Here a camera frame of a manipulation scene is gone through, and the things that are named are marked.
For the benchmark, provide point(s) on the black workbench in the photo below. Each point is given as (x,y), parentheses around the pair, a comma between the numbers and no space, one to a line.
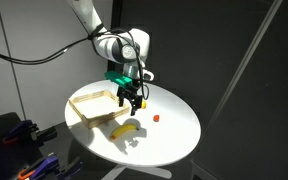
(60,146)

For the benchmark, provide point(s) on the yellow banana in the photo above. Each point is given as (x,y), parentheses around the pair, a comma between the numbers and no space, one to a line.
(123,130)

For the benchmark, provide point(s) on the white table base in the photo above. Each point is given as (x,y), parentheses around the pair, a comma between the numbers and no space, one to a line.
(150,171)

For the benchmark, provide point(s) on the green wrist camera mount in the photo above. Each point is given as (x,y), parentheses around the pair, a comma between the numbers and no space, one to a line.
(119,79)

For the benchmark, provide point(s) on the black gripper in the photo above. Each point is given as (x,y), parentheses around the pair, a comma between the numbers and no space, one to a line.
(128,90)

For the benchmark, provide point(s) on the grey diagonal wall strip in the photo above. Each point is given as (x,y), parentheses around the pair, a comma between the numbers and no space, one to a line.
(244,63)

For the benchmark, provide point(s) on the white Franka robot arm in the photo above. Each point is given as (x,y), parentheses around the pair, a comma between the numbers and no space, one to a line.
(114,46)

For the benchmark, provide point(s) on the small red toy fruit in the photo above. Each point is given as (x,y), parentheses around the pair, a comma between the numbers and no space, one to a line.
(156,118)

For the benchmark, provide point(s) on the purple orange spring clamp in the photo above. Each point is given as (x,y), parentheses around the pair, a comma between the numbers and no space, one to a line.
(45,165)
(20,131)

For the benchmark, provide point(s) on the wooden slat box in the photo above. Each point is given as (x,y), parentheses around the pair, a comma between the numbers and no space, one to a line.
(94,118)

